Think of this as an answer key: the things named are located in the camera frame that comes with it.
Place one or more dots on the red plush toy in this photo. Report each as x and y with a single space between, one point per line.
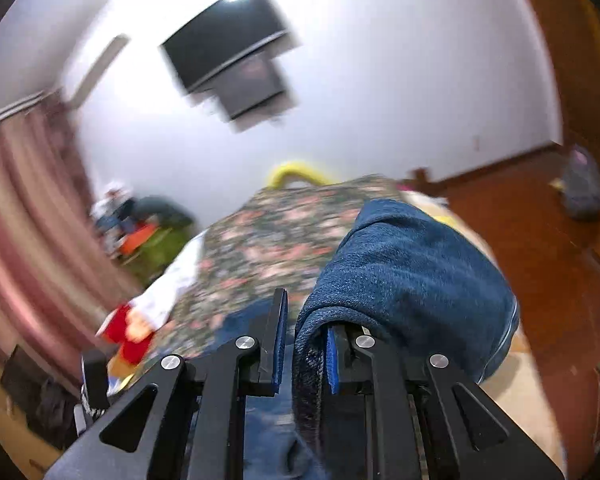
127 332

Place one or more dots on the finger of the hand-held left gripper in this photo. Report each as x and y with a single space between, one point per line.
96 375

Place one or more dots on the orange box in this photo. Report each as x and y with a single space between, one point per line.
137 237

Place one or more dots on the black wall television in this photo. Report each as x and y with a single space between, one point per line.
220 40

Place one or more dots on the blue denim jeans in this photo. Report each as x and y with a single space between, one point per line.
410 280

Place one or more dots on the pink striped curtain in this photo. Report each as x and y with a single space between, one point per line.
25 220

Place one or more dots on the grey backpack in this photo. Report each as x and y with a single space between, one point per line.
582 185

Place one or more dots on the green bag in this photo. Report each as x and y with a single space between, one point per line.
155 255

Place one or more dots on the wooden door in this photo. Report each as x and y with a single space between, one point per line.
580 60

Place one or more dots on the white air conditioner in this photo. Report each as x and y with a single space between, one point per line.
100 67

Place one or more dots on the white shirt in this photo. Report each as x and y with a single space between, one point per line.
167 285

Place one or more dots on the dark wall shelf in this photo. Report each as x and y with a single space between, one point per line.
252 87

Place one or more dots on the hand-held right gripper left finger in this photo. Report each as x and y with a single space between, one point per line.
279 345

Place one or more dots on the floral bedspread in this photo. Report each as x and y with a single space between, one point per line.
270 240

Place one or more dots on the dark cloth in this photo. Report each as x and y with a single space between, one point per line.
50 410

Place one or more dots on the pile of small clutter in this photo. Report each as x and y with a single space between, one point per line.
112 207

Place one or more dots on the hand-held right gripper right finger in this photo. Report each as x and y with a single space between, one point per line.
333 362

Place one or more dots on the yellow cloth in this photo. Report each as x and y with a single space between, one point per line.
120 375

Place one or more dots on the yellow cushion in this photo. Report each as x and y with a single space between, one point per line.
295 170

